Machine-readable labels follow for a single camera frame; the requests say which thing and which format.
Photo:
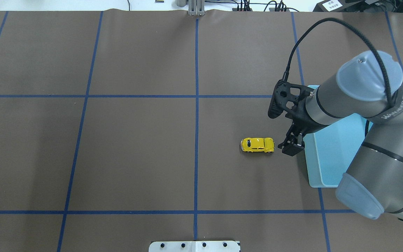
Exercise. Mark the white pillar with base plate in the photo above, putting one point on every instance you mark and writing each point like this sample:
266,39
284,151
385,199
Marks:
195,246

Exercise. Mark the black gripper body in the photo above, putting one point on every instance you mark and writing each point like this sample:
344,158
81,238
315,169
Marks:
298,116

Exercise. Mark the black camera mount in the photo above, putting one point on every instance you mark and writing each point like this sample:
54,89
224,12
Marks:
290,98

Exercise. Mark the yellow beetle toy car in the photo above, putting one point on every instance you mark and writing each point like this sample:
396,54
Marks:
257,145

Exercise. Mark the aluminium frame post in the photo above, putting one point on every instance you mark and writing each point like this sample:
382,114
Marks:
196,7

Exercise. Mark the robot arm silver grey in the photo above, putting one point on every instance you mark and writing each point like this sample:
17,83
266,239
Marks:
373,89

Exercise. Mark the brown paper table mat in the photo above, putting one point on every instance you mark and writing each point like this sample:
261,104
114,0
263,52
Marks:
118,129

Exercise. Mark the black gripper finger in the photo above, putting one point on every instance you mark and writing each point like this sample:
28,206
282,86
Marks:
287,144
298,147

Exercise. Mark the light blue plastic bin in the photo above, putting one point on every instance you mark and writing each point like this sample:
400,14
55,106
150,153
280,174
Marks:
330,151

